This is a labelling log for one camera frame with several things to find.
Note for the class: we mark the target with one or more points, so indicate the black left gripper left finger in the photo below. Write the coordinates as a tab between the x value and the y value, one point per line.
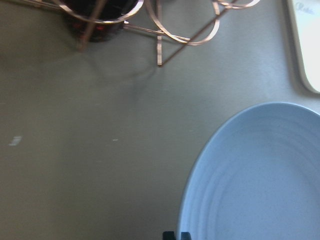
168	235

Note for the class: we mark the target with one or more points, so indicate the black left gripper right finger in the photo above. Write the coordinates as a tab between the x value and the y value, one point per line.
185	236

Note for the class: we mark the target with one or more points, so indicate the blue plate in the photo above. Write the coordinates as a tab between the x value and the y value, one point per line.
257	178

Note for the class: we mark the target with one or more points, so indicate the cream rabbit tray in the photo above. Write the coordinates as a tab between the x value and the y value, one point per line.
304	17

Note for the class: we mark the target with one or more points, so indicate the dark tea bottle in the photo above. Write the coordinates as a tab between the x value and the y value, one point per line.
111	20

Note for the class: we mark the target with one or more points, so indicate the copper wire bottle rack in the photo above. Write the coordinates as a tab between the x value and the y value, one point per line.
185	22

